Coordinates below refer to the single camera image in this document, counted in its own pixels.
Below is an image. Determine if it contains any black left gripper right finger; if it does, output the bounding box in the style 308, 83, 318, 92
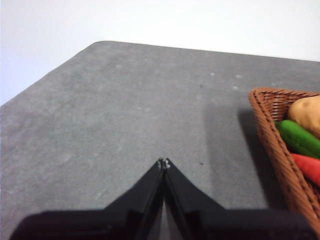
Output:
164, 157, 320, 240

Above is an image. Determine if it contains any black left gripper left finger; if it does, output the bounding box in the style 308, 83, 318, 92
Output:
9, 157, 165, 240

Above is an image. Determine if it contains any brown woven wicker basket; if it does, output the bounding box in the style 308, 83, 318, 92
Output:
248, 86, 320, 232

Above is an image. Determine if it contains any green cucumber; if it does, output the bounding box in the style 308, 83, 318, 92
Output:
274, 119, 320, 160

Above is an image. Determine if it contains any tan potato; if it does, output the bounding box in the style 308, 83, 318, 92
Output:
286, 94, 320, 140

